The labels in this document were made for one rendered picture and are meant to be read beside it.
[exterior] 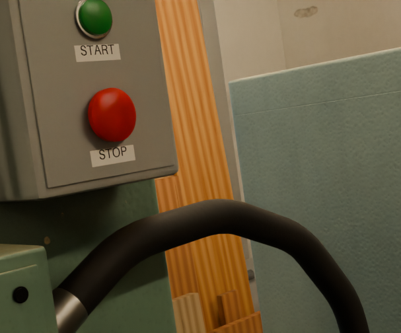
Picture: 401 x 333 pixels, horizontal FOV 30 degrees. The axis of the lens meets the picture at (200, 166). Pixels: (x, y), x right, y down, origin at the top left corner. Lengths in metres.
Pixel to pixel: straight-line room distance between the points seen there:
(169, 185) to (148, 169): 1.69
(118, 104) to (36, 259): 0.10
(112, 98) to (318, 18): 2.44
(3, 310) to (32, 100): 0.11
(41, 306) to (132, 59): 0.15
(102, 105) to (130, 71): 0.04
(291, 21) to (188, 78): 0.70
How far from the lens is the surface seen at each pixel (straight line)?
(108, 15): 0.43
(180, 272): 2.14
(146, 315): 0.52
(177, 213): 0.48
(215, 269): 2.32
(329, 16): 2.81
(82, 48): 0.42
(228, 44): 2.70
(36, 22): 0.41
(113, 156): 0.43
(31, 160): 0.40
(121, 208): 0.50
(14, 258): 0.37
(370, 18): 2.71
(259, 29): 2.84
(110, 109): 0.42
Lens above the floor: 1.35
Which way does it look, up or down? 3 degrees down
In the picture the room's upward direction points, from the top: 8 degrees counter-clockwise
